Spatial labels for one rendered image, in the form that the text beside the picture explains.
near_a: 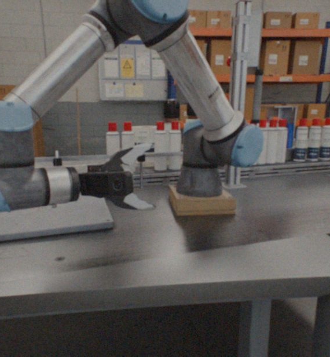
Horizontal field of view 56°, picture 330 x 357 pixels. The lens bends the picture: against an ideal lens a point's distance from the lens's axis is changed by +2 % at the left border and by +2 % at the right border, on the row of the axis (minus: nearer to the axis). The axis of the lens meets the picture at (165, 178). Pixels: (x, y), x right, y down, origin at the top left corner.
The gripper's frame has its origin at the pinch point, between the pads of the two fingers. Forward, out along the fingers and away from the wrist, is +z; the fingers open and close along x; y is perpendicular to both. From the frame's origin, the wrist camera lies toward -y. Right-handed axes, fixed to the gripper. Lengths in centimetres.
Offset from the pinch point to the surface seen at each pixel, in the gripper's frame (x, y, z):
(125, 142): -10, 50, 19
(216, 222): 14.8, 2.2, 20.9
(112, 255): 16.4, 1.1, -11.9
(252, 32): -47, 17, 55
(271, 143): -7, 30, 83
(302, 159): 1, 25, 101
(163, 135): -12, 44, 34
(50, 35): -204, 483, 121
